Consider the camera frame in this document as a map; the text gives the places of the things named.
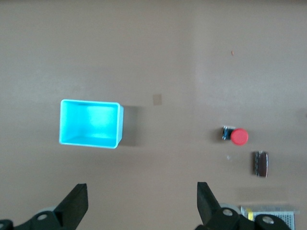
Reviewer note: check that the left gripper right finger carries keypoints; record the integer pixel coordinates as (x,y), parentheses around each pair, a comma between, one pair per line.
(208,210)

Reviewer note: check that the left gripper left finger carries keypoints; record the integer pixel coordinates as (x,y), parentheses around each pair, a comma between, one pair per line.
(69,210)

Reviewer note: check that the red push button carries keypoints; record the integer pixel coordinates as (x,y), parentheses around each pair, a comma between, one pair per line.
(239,137)

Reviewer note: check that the brown cylindrical capacitor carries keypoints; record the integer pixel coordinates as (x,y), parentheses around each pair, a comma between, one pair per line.
(261,164)

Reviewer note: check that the metal mesh power supply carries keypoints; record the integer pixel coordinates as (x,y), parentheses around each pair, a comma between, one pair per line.
(285,213)

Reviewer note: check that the cyan plastic bin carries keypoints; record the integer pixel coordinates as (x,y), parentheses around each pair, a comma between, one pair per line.
(91,122)

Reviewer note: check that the small brown tape patch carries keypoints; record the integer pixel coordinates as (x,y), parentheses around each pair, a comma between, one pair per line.
(157,99)

